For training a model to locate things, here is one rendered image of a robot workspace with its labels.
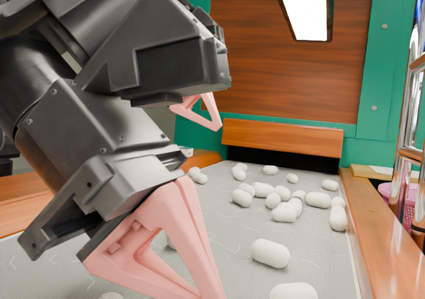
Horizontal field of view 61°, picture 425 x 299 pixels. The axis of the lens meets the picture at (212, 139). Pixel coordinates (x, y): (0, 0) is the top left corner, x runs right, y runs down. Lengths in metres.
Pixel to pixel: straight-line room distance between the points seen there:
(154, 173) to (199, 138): 0.84
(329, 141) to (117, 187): 0.78
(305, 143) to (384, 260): 0.61
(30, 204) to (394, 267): 0.34
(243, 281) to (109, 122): 0.17
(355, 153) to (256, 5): 0.47
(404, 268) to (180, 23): 0.25
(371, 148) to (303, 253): 0.63
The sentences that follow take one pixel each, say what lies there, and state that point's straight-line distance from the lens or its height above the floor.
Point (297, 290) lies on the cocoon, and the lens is 0.26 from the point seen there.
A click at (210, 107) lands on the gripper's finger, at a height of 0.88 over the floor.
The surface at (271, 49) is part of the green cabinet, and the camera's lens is 1.02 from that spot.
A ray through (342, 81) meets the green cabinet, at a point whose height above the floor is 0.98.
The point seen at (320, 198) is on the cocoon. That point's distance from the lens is 0.58.
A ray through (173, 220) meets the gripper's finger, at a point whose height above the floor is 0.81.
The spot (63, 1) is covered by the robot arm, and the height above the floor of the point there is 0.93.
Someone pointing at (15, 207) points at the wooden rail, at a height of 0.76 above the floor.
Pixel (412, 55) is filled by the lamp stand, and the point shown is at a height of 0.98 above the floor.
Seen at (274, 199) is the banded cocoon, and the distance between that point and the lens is 0.53.
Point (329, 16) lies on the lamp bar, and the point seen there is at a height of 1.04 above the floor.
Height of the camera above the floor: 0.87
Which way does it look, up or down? 4 degrees down
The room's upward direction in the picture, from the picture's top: 5 degrees clockwise
